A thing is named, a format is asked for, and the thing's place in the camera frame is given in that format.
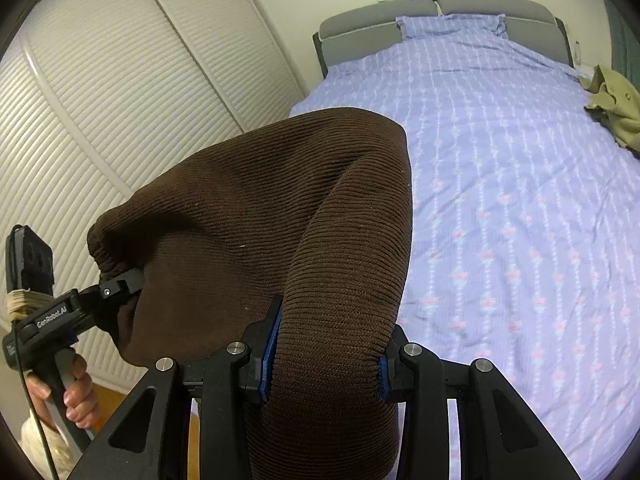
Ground black cable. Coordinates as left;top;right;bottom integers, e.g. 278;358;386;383
14;330;58;480

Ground grey upholstered bed headboard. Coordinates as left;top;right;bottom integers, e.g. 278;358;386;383
312;0;573;78

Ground purple patterned bedspread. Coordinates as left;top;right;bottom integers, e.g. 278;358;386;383
289;12;640;480

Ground white louvred wardrobe door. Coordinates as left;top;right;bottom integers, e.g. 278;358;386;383
134;0;307;133
0;0;246;391

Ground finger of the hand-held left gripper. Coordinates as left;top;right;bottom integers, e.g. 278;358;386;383
80;267;146;316

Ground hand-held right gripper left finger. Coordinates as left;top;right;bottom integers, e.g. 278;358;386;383
67;295;283;480

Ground green garment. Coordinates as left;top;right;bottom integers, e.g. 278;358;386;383
580;64;640;152

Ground green curtain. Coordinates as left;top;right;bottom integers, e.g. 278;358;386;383
600;0;640;92

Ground person's left forearm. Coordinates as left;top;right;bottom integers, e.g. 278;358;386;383
20;407;88;480

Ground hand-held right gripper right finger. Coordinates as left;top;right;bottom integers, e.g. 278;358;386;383
377;325;583;480

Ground brown pants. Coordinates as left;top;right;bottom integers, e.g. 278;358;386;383
87;106;413;480

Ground purple patterned pillow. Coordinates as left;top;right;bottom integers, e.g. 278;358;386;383
396;14;508;41

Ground person's left hand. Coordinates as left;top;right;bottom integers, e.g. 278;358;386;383
25;354;101;430

